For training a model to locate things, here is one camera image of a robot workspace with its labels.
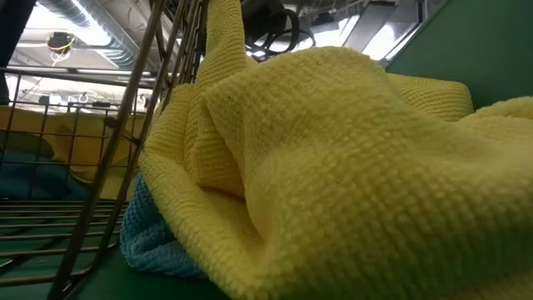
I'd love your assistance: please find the blue microfiber towel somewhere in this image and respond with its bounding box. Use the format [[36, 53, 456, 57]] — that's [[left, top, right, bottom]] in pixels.
[[119, 172, 209, 279], [0, 152, 91, 201]]

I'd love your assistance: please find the black yellow ceiling device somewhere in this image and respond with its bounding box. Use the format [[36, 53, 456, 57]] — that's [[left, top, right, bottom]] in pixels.
[[45, 31, 77, 55]]

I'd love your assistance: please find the teal plastic bin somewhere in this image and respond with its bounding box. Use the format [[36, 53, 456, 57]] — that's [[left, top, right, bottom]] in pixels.
[[385, 0, 533, 112]]

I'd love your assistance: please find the yellow microfiber towel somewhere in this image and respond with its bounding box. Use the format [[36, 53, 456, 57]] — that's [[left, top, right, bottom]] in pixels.
[[0, 106, 147, 201], [138, 0, 533, 300]]

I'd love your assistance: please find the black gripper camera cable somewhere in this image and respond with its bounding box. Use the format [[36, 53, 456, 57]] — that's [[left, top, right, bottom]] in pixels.
[[249, 7, 316, 63]]

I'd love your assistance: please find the slanted ceiling light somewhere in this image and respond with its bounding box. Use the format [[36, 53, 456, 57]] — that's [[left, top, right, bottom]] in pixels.
[[361, 19, 418, 61]]

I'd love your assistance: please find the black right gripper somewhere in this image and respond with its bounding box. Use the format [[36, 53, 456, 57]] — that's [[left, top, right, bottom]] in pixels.
[[240, 0, 301, 43]]

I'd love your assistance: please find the bronze wire rectangular basket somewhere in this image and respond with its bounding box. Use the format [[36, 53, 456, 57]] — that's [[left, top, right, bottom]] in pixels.
[[0, 0, 209, 300]]

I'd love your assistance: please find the ribbed silver air duct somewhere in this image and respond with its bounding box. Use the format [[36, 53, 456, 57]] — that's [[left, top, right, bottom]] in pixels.
[[36, 0, 141, 70]]

